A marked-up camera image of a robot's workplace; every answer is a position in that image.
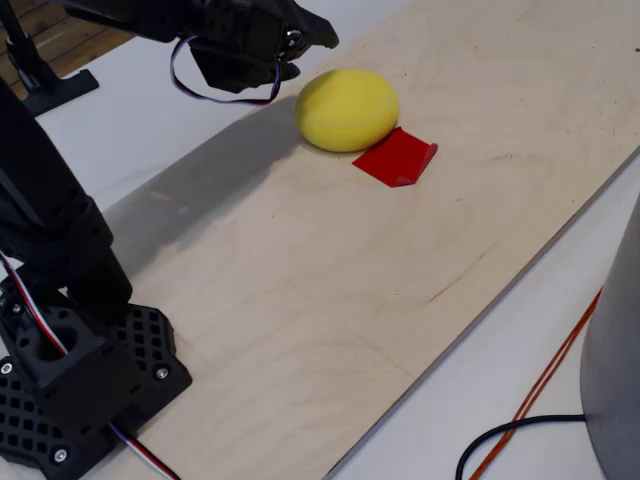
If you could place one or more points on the yellow round sponge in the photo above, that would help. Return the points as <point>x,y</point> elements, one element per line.
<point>347,110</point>

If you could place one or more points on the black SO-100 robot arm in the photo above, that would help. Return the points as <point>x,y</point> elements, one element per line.
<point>50,225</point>

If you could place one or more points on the red plastic piece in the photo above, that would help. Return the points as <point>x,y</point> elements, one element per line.
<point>397,160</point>

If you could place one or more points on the light plywood board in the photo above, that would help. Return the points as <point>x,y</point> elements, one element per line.
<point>350,280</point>

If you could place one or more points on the grey lamp shade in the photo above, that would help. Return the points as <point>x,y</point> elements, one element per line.
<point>620,340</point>

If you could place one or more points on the black camera stand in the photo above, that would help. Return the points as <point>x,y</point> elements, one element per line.
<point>50,90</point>

